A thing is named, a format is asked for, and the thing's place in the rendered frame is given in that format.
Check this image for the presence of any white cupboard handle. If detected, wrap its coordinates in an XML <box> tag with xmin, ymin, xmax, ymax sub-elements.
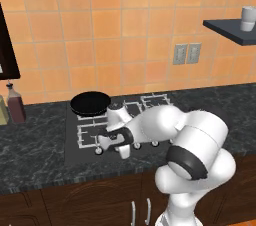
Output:
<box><xmin>130</xmin><ymin>200</ymin><xmax>137</xmax><ymax>226</ymax></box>
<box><xmin>144</xmin><ymin>197</ymin><xmax>152</xmax><ymax>226</ymax></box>

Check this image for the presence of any dark red sauce bottle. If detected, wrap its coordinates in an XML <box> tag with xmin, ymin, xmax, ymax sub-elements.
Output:
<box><xmin>5</xmin><ymin>82</ymin><xmax>27</xmax><ymax>125</ymax></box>

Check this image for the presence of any dark brown wall cupboard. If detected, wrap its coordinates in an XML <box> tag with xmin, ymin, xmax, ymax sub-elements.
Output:
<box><xmin>0</xmin><ymin>3</ymin><xmax>22</xmax><ymax>81</ymax></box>

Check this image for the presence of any dark brown cupboard door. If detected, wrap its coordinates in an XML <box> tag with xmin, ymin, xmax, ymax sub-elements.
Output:
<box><xmin>0</xmin><ymin>189</ymin><xmax>52</xmax><ymax>226</ymax></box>
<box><xmin>39</xmin><ymin>173</ymin><xmax>145</xmax><ymax>226</ymax></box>
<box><xmin>194</xmin><ymin>153</ymin><xmax>256</xmax><ymax>226</ymax></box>
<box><xmin>139</xmin><ymin>169</ymin><xmax>172</xmax><ymax>226</ymax></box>

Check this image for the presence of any dark grey wall shelf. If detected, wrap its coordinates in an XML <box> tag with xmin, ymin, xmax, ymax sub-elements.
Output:
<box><xmin>202</xmin><ymin>18</ymin><xmax>256</xmax><ymax>47</ymax></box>

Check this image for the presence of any black frying pan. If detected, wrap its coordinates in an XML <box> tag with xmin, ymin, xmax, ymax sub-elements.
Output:
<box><xmin>69</xmin><ymin>90</ymin><xmax>112</xmax><ymax>118</ymax></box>

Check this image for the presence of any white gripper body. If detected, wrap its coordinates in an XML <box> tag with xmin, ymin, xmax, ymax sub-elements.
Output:
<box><xmin>97</xmin><ymin>135</ymin><xmax>132</xmax><ymax>160</ymax></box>

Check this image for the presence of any pale yellow bottle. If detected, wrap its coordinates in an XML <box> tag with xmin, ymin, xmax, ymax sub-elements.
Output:
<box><xmin>0</xmin><ymin>93</ymin><xmax>10</xmax><ymax>127</ymax></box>

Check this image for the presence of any black glass hob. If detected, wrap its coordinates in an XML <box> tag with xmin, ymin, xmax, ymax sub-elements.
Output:
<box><xmin>63</xmin><ymin>92</ymin><xmax>184</xmax><ymax>168</ymax></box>

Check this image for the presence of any white cup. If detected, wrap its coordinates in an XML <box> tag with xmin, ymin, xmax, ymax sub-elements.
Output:
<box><xmin>239</xmin><ymin>5</ymin><xmax>256</xmax><ymax>33</ymax></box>

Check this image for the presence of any grey wall socket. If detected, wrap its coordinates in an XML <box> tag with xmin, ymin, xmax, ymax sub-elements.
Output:
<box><xmin>172</xmin><ymin>43</ymin><xmax>187</xmax><ymax>66</ymax></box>
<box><xmin>185</xmin><ymin>42</ymin><xmax>202</xmax><ymax>65</ymax></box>

